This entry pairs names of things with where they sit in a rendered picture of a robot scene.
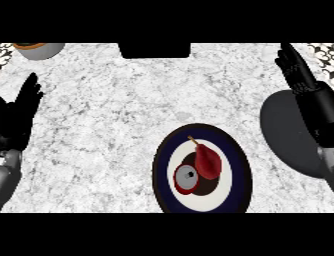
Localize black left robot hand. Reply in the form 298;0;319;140
0;72;46;158

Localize red can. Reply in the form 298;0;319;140
171;164;201;196

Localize grey bowl with orange rim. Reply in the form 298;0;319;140
12;42;67;61

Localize dark blue rimmed plate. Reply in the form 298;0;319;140
151;122;254;214

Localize red pear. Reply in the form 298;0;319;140
186;135;223;181

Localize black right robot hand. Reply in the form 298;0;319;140
273;42;334;153

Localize black appliance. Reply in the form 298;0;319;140
117;42;192;60

